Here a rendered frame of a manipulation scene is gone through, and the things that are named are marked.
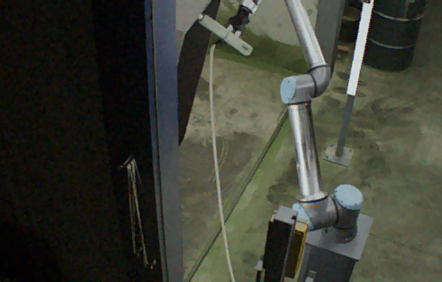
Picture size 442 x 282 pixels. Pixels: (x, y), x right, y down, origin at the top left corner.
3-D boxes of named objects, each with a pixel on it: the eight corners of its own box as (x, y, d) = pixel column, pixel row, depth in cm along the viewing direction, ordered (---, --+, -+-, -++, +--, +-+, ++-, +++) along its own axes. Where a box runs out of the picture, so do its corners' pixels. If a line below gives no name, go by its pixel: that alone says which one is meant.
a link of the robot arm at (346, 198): (362, 224, 280) (370, 200, 268) (332, 232, 275) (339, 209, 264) (349, 203, 290) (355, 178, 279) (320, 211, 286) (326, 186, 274)
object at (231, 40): (237, 52, 306) (255, 47, 285) (232, 59, 306) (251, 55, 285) (163, 1, 290) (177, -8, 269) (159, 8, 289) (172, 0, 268)
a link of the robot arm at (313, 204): (337, 228, 269) (317, 72, 260) (305, 237, 264) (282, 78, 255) (324, 222, 283) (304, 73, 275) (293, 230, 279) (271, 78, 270)
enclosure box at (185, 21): (92, 179, 325) (112, 5, 242) (135, 118, 368) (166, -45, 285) (145, 204, 322) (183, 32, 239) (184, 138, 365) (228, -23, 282)
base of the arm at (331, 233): (361, 221, 293) (364, 210, 287) (351, 248, 280) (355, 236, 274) (328, 211, 299) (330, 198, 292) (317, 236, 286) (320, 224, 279)
